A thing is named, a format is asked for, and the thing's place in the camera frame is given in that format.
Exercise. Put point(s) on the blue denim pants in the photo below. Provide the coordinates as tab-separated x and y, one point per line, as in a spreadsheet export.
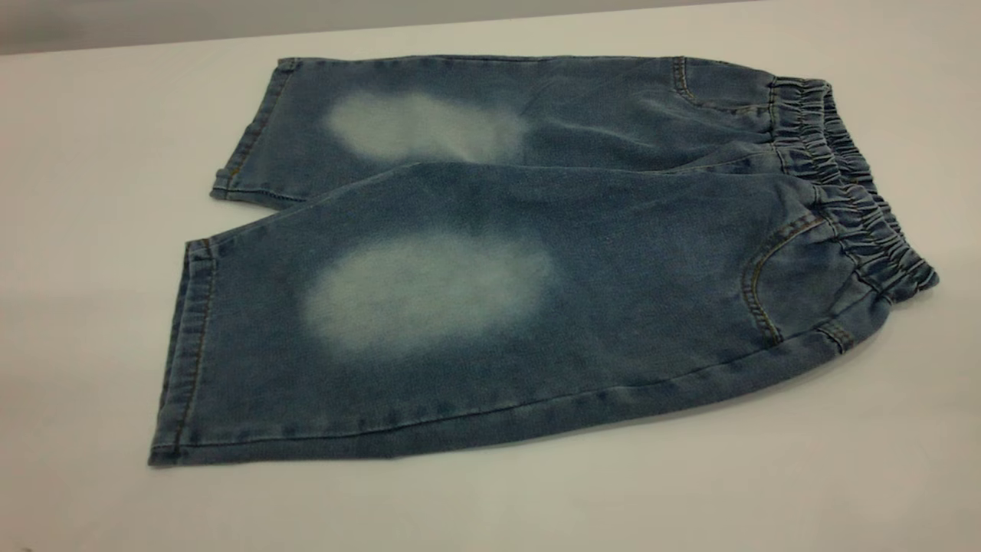
536	307

